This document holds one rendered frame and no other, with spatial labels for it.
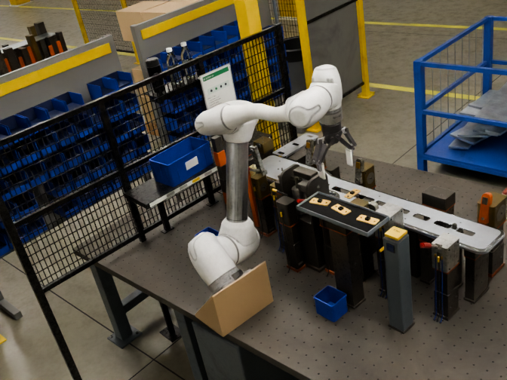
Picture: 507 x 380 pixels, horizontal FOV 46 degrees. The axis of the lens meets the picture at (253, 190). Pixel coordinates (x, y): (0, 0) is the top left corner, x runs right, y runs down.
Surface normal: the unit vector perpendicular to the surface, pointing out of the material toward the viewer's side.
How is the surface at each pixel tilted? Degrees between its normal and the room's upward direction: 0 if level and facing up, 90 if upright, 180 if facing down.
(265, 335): 0
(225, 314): 90
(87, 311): 0
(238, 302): 90
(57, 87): 90
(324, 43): 90
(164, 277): 0
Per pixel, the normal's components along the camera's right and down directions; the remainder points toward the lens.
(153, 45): 0.73, 0.22
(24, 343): -0.17, -0.86
